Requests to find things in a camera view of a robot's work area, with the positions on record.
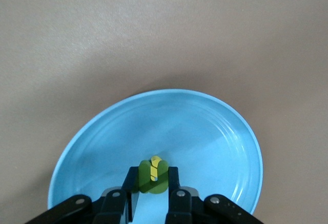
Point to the green foam letter n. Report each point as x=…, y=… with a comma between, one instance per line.
x=144, y=178

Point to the yellow foam letter s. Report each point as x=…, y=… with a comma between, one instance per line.
x=154, y=168

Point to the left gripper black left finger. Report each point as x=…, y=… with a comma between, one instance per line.
x=107, y=208

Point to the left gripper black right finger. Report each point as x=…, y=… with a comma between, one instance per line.
x=189, y=208

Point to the blue round plate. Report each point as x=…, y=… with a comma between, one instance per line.
x=179, y=121

